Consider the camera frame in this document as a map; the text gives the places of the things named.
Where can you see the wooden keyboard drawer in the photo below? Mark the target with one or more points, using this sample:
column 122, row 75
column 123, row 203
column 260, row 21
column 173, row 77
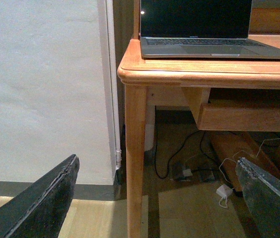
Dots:
column 233, row 115

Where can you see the power strip on floor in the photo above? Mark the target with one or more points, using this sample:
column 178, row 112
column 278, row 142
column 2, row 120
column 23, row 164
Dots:
column 181, row 172

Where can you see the grey laptop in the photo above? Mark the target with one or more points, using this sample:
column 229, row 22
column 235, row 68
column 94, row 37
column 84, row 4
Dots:
column 199, row 29

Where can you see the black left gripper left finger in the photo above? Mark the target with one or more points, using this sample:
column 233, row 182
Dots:
column 40, row 210

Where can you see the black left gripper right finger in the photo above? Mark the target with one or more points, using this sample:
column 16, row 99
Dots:
column 261, row 192

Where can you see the wooden desk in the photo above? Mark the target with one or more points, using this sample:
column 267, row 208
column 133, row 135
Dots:
column 196, row 77

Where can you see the white pipe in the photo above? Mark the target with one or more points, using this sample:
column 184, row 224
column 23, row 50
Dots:
column 114, row 87

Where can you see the white power adapter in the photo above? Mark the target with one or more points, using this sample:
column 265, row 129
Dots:
column 224, row 191

